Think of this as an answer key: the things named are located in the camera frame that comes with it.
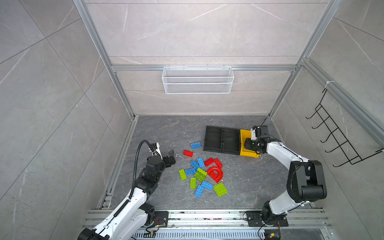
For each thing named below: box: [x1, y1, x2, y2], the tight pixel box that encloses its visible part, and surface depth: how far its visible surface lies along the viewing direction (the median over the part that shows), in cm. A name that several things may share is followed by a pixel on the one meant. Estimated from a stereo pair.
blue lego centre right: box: [196, 157, 205, 168], surface depth 94 cm
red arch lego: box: [207, 166, 223, 183], surface depth 90 cm
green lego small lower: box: [190, 177, 197, 189], surface depth 87 cm
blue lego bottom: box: [194, 184, 204, 198], surface depth 83 cm
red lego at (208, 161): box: [204, 157, 215, 167], surface depth 95 cm
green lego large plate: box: [213, 182, 229, 197], surface depth 84 cm
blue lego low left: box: [185, 168, 196, 176], surface depth 90 cm
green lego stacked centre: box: [194, 167, 208, 183], surface depth 89 cm
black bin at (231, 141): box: [221, 127, 241, 156], surface depth 106 cm
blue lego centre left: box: [190, 160, 200, 171], surface depth 94 cm
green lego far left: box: [178, 168, 187, 181], surface depth 89 cm
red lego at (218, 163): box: [214, 158, 223, 169], surface depth 93 cm
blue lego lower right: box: [201, 180, 214, 191], surface depth 85 cm
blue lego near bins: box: [190, 142, 201, 149], surface depth 103 cm
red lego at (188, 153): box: [183, 150, 194, 158], surface depth 98 cm
